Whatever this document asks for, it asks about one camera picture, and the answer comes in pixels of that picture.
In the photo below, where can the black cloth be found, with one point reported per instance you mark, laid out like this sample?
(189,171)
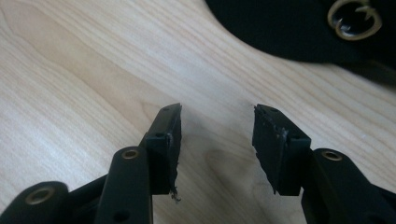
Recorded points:
(299,31)

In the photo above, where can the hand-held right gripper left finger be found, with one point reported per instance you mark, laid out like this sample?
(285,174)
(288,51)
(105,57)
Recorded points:
(165,146)

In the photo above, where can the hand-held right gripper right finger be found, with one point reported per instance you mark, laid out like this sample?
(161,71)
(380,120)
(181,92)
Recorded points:
(277,155)

